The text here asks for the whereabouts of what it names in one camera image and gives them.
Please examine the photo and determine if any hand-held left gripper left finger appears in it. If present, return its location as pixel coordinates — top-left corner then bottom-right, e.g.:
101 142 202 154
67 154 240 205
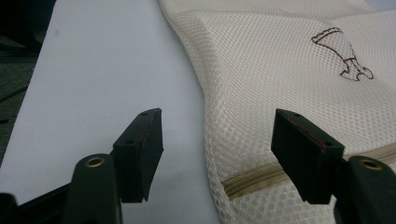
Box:
111 107 164 204

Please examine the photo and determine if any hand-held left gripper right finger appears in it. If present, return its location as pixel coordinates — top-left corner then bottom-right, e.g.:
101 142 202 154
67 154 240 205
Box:
270 108 347 205

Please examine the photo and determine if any cream mesh laundry bag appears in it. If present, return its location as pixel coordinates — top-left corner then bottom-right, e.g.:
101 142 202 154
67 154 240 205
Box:
157 0 396 224

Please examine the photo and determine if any white foam board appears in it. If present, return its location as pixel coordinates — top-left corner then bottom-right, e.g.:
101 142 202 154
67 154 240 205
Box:
0 0 222 224

